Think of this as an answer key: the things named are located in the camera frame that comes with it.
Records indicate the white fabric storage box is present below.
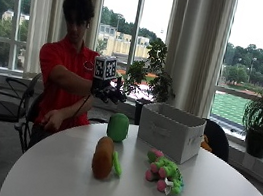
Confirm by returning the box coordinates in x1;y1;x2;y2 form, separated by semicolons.
133;99;209;168

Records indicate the tall leafy potted plant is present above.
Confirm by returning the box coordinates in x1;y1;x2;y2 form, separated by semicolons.
116;32;185;131

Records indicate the the person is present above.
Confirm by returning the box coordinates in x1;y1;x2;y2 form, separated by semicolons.
23;0;121;160

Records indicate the green round plush toy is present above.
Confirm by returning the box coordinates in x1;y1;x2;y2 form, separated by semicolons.
104;111;132;145

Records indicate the dark round-backed chair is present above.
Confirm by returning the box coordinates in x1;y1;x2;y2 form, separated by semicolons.
196;117;236;164

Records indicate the orange carrot plush toy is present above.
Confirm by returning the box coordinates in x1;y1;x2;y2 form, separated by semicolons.
89;134;129;184

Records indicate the white marker cube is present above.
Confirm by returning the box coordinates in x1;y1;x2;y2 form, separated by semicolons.
91;53;120;83

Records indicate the black cable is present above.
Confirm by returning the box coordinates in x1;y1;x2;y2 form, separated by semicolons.
72;90;93;122

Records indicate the cream curtain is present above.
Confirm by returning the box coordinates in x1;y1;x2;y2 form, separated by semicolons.
16;0;105;89
154;0;239;122

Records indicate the green pink plush toy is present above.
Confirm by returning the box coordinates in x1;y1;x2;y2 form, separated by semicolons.
140;147;191;196

